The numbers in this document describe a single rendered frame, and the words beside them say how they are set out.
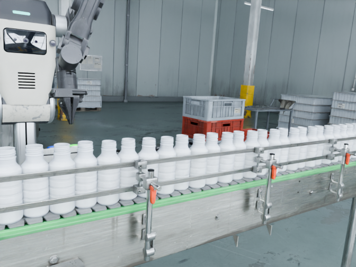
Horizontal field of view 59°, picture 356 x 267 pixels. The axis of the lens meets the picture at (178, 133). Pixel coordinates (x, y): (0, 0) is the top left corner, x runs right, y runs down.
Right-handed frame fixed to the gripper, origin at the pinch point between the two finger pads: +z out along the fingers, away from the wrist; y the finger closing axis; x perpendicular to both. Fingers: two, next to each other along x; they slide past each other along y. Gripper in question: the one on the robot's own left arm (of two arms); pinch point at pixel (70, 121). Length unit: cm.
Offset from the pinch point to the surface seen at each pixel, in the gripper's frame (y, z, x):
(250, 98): 783, -187, 641
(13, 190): -18.3, 18.2, -17.4
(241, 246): 155, 87, 105
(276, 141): 67, 13, -18
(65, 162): -7.2, 13.3, -18.6
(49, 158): -7.7, 10.7, -3.5
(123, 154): 8.0, 12.6, -16.9
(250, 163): 55, 20, -16
